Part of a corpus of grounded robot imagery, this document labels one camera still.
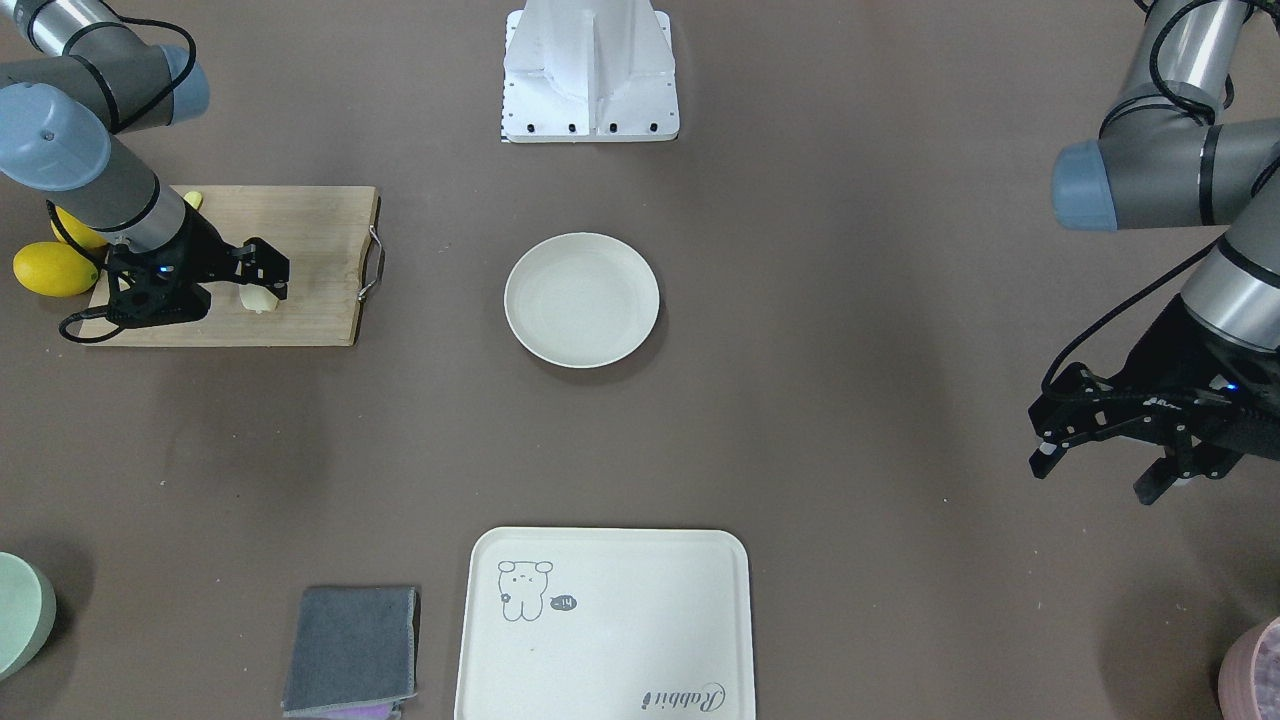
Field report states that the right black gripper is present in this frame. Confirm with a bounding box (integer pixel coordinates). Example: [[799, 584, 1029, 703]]
[[105, 215, 291, 325]]

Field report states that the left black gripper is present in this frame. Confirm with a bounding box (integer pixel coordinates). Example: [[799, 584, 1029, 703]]
[[1028, 297, 1279, 506]]

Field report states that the white steamed bun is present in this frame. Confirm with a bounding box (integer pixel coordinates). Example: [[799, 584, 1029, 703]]
[[238, 284, 280, 314]]

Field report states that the cream round plate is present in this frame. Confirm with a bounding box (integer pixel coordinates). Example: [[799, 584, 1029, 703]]
[[503, 232, 660, 369]]

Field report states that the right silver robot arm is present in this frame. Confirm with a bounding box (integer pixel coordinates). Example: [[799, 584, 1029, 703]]
[[1, 1, 291, 332]]

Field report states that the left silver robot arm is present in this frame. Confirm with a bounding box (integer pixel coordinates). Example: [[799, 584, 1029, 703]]
[[1029, 1, 1279, 505]]

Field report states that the beige serving tray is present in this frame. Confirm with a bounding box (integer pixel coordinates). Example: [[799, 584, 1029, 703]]
[[454, 527, 756, 719]]

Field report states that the wooden cutting board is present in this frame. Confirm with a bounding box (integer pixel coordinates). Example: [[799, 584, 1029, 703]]
[[76, 184, 380, 348]]

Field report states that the whole yellow lemon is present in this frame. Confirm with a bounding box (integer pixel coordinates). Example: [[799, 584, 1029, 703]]
[[50, 206, 108, 251], [12, 241, 99, 299]]

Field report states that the pink bowl with ice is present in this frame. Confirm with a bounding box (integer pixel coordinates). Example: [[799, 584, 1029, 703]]
[[1217, 618, 1279, 719]]

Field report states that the folded grey cloth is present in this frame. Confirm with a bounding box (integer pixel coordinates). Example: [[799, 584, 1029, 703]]
[[282, 585, 419, 719]]

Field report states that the mint green bowl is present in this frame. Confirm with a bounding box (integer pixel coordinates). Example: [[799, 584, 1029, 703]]
[[1, 552, 58, 680]]

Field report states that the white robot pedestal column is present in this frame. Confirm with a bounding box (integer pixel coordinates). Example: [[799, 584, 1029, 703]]
[[500, 1, 680, 143]]

